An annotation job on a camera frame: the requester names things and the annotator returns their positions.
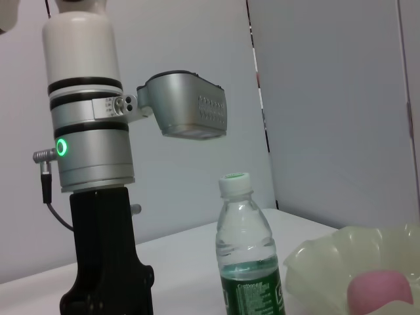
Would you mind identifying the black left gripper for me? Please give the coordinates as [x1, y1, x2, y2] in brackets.
[58, 184, 156, 315]

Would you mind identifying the clear bottle with green label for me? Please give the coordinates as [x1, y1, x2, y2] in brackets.
[214, 171, 287, 315]

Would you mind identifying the pink toy peach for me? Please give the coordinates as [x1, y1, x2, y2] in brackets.
[346, 268, 415, 315]

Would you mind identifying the green glass fruit plate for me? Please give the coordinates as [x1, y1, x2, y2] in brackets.
[282, 222, 420, 315]

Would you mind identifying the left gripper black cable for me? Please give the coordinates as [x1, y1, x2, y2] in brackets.
[31, 147, 75, 231]

